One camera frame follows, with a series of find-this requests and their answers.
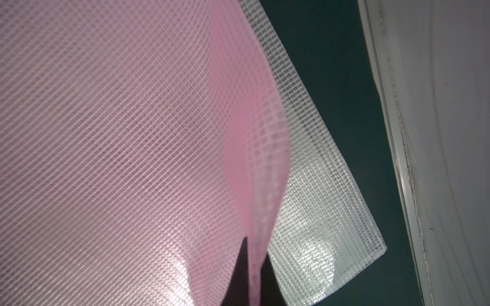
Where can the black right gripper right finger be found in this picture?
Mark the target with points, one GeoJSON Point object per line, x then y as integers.
{"type": "Point", "coordinates": [270, 292]}

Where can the pink mesh document bag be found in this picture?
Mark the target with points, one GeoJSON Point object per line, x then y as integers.
{"type": "Point", "coordinates": [141, 143]}

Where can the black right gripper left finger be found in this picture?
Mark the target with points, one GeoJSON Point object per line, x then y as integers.
{"type": "Point", "coordinates": [238, 290]}

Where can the blue zipper document bag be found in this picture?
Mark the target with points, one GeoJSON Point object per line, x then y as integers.
{"type": "Point", "coordinates": [325, 234]}

